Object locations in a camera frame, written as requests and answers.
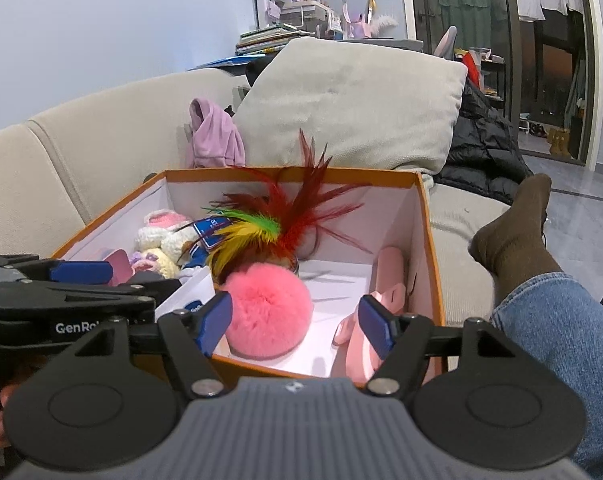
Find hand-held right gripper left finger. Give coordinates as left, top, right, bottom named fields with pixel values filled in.
left=42, top=291, right=233, bottom=402

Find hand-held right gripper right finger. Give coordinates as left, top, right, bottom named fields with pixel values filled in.
left=357, top=295, right=532, bottom=401

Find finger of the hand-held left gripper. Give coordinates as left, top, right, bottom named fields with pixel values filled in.
left=0, top=255, right=113, bottom=285
left=0, top=278, right=182, bottom=318

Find small white box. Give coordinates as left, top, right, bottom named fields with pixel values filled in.
left=155, top=266, right=217, bottom=321

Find small pink purse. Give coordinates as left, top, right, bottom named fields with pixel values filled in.
left=333, top=287, right=407, bottom=387

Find pink fluffy pompom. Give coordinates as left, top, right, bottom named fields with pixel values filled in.
left=223, top=261, right=315, bottom=360

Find blue white plush doll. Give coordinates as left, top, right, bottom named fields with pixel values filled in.
left=179, top=242, right=212, bottom=281

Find yellow purple crochet toy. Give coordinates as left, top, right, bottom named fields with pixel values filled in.
left=130, top=247, right=182, bottom=281

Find white pink crochet bunny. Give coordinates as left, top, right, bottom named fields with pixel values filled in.
left=134, top=210, right=197, bottom=261

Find blue card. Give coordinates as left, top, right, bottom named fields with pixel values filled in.
left=192, top=216, right=232, bottom=252

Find colourful feather toy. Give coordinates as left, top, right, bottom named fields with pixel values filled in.
left=174, top=129, right=375, bottom=286

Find orange cardboard box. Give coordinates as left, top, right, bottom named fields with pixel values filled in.
left=50, top=167, right=449, bottom=390

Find beige sofa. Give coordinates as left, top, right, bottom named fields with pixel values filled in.
left=0, top=67, right=537, bottom=326

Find person's brown socked foot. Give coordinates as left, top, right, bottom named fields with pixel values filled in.
left=469, top=173, right=565, bottom=301

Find person's right leg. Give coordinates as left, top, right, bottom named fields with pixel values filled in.
left=489, top=272, right=603, bottom=480

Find lilac garment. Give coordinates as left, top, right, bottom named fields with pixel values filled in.
left=184, top=97, right=246, bottom=170

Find black down jacket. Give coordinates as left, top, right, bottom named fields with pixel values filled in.
left=434, top=77, right=535, bottom=206

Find beige cushion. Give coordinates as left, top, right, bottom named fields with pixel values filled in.
left=234, top=37, right=468, bottom=176

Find blue folder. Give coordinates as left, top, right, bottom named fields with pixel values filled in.
left=189, top=55, right=255, bottom=71

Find brown boots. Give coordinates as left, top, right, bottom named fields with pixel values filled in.
left=546, top=127, right=572, bottom=156

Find metal shelf rack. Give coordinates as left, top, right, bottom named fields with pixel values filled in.
left=476, top=55, right=507, bottom=116

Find red garment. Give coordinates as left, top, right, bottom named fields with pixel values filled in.
left=461, top=52, right=482, bottom=88

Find stack of books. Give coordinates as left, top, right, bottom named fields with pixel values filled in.
left=235, top=25, right=302, bottom=56

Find grey office chair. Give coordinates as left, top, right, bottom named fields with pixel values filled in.
left=434, top=25, right=459, bottom=58

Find pink bag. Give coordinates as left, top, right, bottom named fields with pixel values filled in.
left=339, top=2, right=372, bottom=40

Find white feather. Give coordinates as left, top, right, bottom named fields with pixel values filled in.
left=369, top=15, right=399, bottom=38

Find white drawer organiser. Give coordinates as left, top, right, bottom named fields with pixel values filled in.
left=274, top=0, right=329, bottom=31

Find glass sliding door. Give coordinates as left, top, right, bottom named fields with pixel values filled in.
left=399, top=0, right=599, bottom=171

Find white hanging laundry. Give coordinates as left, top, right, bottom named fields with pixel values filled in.
left=514, top=0, right=585, bottom=21

